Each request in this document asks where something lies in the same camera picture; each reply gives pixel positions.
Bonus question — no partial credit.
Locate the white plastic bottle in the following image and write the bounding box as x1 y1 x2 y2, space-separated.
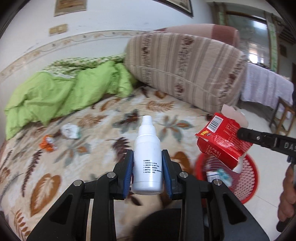
132 115 163 195

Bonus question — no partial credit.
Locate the white blue medicine box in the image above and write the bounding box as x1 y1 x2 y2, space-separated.
206 171 220 182

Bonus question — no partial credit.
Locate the red torn carton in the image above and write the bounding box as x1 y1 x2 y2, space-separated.
195 104 252 174

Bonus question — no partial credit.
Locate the teal tissue pack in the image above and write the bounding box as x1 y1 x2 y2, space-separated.
217 168 233 187

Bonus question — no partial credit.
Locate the right hand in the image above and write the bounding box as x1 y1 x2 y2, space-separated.
277 166 296 222

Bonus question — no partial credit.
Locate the wooden stool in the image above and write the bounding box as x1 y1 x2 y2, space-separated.
269 97 295 136

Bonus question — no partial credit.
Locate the red plastic basket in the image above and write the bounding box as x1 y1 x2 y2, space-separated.
195 153 259 204

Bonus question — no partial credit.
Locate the table with lilac cloth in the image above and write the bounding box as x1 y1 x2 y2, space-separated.
240 63 294 109

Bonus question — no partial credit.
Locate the white crumpled sock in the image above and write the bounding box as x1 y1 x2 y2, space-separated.
60 123 81 140

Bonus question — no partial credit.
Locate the orange foil wrapper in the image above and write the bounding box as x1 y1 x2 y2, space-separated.
39 135 57 152

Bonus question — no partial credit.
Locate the leaf patterned bed blanket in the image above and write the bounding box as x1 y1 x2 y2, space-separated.
1 87 207 240

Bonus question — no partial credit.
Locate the striped floral headboard cushion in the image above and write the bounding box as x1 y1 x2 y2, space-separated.
124 31 247 113

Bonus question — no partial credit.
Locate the green quilt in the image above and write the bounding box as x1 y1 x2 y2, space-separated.
4 54 137 140

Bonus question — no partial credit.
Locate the pink headboard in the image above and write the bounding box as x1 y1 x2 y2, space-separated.
157 24 240 48

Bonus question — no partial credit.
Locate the framed picture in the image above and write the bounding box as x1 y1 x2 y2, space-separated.
155 0 194 18

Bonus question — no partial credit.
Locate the beige wall switch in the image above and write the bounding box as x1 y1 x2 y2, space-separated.
49 24 68 36

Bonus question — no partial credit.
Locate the wall plaque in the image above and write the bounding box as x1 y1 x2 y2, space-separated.
54 0 87 16

